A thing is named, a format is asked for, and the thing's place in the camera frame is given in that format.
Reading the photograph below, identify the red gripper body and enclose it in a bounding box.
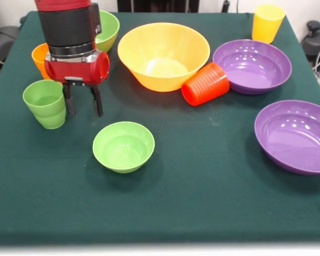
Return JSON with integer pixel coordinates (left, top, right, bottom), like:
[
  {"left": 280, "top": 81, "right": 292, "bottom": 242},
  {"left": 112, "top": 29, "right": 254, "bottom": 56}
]
[{"left": 44, "top": 50, "right": 110, "bottom": 86}]

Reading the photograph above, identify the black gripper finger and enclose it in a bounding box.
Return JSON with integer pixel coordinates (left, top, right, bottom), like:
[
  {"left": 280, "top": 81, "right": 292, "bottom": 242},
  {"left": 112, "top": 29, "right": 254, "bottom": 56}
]
[
  {"left": 90, "top": 85, "right": 104, "bottom": 117},
  {"left": 62, "top": 83, "right": 77, "bottom": 116}
]

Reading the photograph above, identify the small green bowl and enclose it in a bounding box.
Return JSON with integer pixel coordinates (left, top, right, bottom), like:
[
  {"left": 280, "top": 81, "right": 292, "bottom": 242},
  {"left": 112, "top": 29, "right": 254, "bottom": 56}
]
[{"left": 92, "top": 121, "right": 156, "bottom": 174}]

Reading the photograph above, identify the large orange bowl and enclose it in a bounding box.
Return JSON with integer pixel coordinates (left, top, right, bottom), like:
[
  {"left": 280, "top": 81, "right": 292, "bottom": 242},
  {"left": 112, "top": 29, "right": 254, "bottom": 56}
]
[{"left": 117, "top": 22, "right": 211, "bottom": 93}]

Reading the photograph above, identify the red cup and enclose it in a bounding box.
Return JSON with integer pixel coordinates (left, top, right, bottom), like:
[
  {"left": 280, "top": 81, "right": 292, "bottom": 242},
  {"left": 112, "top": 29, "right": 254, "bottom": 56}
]
[{"left": 181, "top": 62, "right": 230, "bottom": 107}]

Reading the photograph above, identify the purple bowl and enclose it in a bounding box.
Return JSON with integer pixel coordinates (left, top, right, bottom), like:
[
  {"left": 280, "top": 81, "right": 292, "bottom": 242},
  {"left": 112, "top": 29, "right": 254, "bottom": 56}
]
[
  {"left": 212, "top": 39, "right": 292, "bottom": 95},
  {"left": 254, "top": 100, "right": 320, "bottom": 176}
]

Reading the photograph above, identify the green cup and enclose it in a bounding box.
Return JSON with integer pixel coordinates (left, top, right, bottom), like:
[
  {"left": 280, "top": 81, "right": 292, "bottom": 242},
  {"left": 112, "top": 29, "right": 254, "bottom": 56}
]
[{"left": 22, "top": 79, "right": 67, "bottom": 130}]

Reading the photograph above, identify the orange cup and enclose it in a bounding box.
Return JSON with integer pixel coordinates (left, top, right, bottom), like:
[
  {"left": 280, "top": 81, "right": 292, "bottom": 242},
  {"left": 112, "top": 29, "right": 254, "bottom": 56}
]
[{"left": 31, "top": 42, "right": 52, "bottom": 80}]

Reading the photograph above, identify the large green bowl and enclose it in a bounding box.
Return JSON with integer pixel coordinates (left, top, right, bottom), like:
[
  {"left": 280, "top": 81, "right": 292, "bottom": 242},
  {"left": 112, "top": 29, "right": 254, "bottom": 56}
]
[{"left": 94, "top": 10, "right": 121, "bottom": 53}]

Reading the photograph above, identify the grey black machine base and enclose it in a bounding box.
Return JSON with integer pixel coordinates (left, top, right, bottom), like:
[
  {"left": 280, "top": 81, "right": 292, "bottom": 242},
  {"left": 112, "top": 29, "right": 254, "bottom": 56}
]
[
  {"left": 0, "top": 25, "right": 21, "bottom": 65},
  {"left": 301, "top": 20, "right": 320, "bottom": 58}
]

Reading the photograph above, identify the dark green tablecloth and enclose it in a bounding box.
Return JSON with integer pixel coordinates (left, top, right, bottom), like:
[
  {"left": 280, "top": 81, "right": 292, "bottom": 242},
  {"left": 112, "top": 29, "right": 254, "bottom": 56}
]
[{"left": 0, "top": 10, "right": 320, "bottom": 245}]

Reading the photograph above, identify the yellow cup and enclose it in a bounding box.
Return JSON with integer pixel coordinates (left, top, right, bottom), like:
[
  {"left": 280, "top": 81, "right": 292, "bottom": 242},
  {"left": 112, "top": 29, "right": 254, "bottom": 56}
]
[{"left": 251, "top": 4, "right": 287, "bottom": 44}]

